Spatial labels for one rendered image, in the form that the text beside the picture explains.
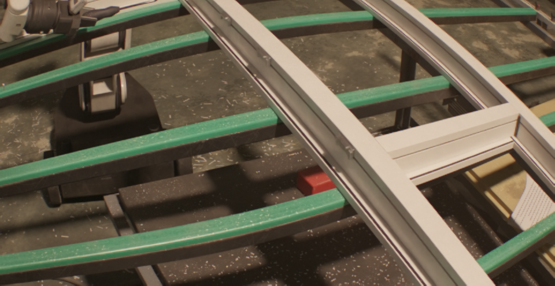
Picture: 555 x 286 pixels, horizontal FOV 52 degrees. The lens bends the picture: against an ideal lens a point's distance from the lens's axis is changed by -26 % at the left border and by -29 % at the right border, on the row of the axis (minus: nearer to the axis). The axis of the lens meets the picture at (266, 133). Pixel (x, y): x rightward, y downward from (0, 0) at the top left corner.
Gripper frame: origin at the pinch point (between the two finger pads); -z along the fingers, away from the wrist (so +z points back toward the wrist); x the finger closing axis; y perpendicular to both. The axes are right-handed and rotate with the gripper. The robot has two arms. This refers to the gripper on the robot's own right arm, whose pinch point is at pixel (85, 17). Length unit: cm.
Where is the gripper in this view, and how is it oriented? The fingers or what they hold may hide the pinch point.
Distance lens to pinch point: 160.1
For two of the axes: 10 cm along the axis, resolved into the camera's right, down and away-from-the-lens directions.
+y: -4.8, 6.5, 5.9
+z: -8.0, -0.4, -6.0
